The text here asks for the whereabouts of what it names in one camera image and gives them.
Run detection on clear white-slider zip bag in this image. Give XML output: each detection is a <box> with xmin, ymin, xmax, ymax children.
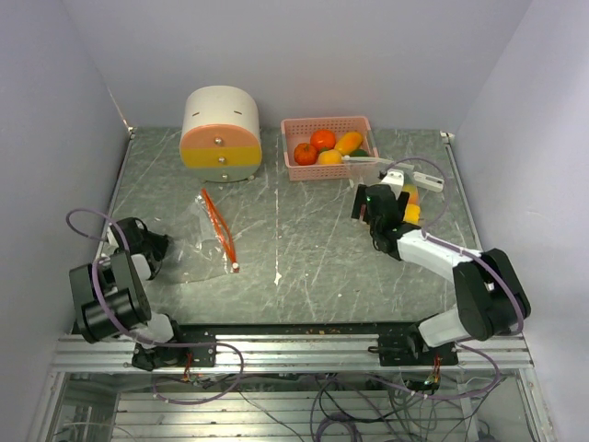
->
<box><xmin>343</xmin><ymin>156</ymin><xmax>444</xmax><ymax>225</ymax></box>

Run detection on fake dark green avocado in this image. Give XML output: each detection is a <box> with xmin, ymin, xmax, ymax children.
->
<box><xmin>350</xmin><ymin>148</ymin><xmax>369</xmax><ymax>157</ymax></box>

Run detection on clear red-zip bag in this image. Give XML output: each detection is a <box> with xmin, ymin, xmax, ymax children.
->
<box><xmin>163</xmin><ymin>188</ymin><xmax>240</xmax><ymax>285</ymax></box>

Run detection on fake yellow peach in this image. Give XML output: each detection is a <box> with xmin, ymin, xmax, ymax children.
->
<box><xmin>317</xmin><ymin>149</ymin><xmax>343</xmax><ymax>166</ymax></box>

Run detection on fake yellow orange mango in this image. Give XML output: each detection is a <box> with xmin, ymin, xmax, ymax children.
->
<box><xmin>334</xmin><ymin>132</ymin><xmax>364</xmax><ymax>156</ymax></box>

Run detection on fake red orange tomato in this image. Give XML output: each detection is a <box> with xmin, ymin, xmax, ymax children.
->
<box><xmin>293</xmin><ymin>143</ymin><xmax>318</xmax><ymax>167</ymax></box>

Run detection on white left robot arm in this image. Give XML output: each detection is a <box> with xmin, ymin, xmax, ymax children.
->
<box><xmin>69</xmin><ymin>217</ymin><xmax>190</xmax><ymax>371</ymax></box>

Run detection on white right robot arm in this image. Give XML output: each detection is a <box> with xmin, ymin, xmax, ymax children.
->
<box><xmin>352</xmin><ymin>184</ymin><xmax>531</xmax><ymax>365</ymax></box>

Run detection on fake green orange mango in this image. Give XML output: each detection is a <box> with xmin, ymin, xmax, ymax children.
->
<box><xmin>402</xmin><ymin>183</ymin><xmax>419</xmax><ymax>205</ymax></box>

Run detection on fake yellow bell pepper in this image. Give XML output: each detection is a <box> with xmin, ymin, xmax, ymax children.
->
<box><xmin>404</xmin><ymin>204</ymin><xmax>421</xmax><ymax>226</ymax></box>

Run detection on pink perforated plastic basket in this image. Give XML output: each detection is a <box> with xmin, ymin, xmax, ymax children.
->
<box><xmin>281</xmin><ymin>116</ymin><xmax>379</xmax><ymax>181</ymax></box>

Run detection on round pastel mini drawer cabinet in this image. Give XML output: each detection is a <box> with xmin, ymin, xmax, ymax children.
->
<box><xmin>179</xmin><ymin>86</ymin><xmax>262</xmax><ymax>183</ymax></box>

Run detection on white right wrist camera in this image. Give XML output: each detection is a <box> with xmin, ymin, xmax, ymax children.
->
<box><xmin>379</xmin><ymin>169</ymin><xmax>405</xmax><ymax>187</ymax></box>

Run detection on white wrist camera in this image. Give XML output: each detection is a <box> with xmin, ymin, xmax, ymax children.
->
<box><xmin>101</xmin><ymin>224</ymin><xmax>120</xmax><ymax>257</ymax></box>
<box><xmin>379</xmin><ymin>169</ymin><xmax>405</xmax><ymax>187</ymax></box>

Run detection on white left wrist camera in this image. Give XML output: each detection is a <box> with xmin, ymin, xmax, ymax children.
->
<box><xmin>101</xmin><ymin>224</ymin><xmax>120</xmax><ymax>257</ymax></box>

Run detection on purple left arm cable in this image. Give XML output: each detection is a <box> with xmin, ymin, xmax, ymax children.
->
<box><xmin>65</xmin><ymin>207</ymin><xmax>245</xmax><ymax>406</ymax></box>

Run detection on aluminium rail frame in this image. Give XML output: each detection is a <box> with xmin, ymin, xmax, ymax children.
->
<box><xmin>50</xmin><ymin>332</ymin><xmax>555</xmax><ymax>441</ymax></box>

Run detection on tangled floor cables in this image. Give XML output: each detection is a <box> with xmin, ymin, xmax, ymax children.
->
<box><xmin>151</xmin><ymin>358</ymin><xmax>498</xmax><ymax>442</ymax></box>

